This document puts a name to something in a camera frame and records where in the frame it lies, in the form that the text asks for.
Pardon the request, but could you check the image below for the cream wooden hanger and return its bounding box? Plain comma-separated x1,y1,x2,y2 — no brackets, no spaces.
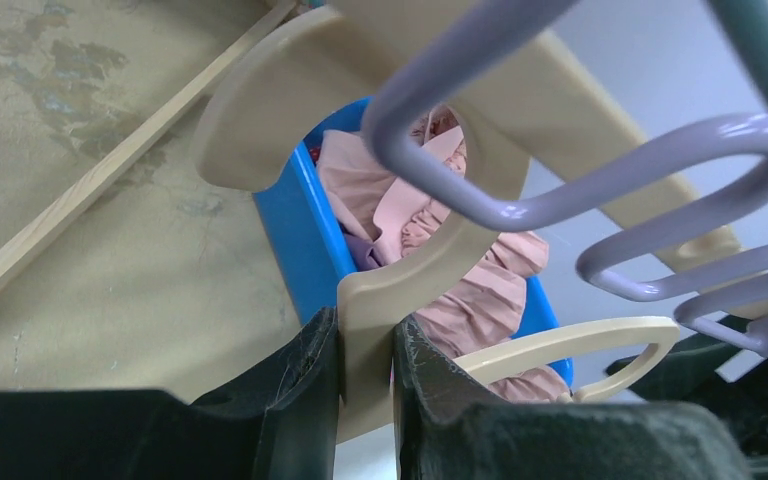
302,1,768,319
192,1,679,441

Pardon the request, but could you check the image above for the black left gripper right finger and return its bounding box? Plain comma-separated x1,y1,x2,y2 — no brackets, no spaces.
393,317,751,479

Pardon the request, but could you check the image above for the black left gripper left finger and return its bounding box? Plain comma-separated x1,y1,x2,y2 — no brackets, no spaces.
0,308,339,479

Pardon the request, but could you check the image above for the wooden clothes rack frame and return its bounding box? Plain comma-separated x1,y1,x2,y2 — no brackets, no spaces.
0,1,298,292

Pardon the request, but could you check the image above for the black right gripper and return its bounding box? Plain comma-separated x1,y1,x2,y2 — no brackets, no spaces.
630,334,768,479

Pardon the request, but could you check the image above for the purple pleated skirt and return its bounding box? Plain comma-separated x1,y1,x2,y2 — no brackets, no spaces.
343,232,384,272

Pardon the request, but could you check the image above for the cream wooden hanger front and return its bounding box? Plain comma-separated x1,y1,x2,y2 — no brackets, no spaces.
302,1,768,319

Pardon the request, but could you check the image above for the pink pleated skirt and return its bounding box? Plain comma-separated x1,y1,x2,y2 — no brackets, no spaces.
316,129,548,408

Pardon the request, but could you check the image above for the blue plastic bin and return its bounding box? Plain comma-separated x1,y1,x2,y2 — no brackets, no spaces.
251,96,575,388

